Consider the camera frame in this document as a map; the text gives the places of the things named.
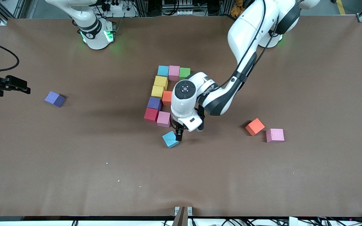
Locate aluminium frame post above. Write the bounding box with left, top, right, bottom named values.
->
left=218, top=0, right=233, bottom=16
left=136, top=0, right=150, bottom=17

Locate green foam cube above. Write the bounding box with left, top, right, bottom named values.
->
left=179, top=67, right=191, bottom=81

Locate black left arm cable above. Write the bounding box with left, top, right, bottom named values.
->
left=219, top=0, right=280, bottom=88

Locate grey metal bracket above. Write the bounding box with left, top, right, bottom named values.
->
left=174, top=206, right=193, bottom=226

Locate red foam cube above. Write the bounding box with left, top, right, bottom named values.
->
left=144, top=107, right=159, bottom=123

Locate white electronic device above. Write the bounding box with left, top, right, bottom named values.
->
left=162, top=0, right=195, bottom=16

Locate purple foam cube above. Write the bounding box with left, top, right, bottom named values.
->
left=147, top=97, right=163, bottom=110
left=44, top=91, right=66, bottom=108

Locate orange foam cube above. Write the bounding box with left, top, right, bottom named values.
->
left=245, top=118, right=266, bottom=136
left=162, top=91, right=173, bottom=106

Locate yellow foam cube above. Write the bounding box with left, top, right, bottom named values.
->
left=151, top=85, right=165, bottom=100
left=154, top=75, right=169, bottom=90

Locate white power strip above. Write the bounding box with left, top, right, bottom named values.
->
left=100, top=0, right=129, bottom=12

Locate pink foam cube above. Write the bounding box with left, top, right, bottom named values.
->
left=266, top=128, right=285, bottom=143
left=156, top=111, right=172, bottom=128
left=168, top=65, right=181, bottom=82

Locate blue foam cube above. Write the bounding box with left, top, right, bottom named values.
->
left=157, top=65, right=170, bottom=78
left=162, top=131, right=180, bottom=148

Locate orange mesh bag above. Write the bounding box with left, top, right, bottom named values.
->
left=230, top=0, right=245, bottom=17

